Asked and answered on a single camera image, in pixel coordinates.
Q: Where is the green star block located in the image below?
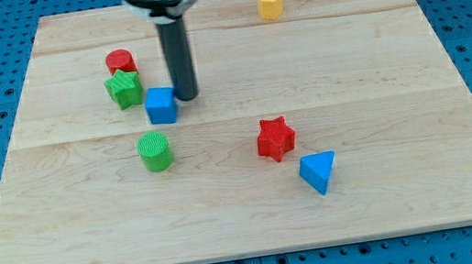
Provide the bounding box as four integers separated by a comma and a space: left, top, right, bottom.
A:
104, 70, 144, 110

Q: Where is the blue cube block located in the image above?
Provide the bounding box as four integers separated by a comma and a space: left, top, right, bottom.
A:
144, 87, 178, 125

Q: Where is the red cylinder block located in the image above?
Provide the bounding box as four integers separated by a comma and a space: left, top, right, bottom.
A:
104, 49, 138, 75

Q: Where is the yellow hexagon block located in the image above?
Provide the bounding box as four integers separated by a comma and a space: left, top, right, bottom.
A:
257, 0, 284, 20

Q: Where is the light wooden board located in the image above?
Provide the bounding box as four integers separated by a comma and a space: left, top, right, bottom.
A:
0, 0, 472, 264

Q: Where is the green cylinder block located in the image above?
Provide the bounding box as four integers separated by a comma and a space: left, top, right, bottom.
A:
137, 131, 174, 172

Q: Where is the red star block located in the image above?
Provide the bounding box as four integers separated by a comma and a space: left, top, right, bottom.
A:
257, 115, 296, 162

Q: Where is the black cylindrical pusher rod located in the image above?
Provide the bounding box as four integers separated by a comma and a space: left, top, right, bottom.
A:
157, 17, 199, 102

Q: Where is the blue triangle block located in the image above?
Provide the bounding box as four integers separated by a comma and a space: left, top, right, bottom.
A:
299, 150, 335, 195

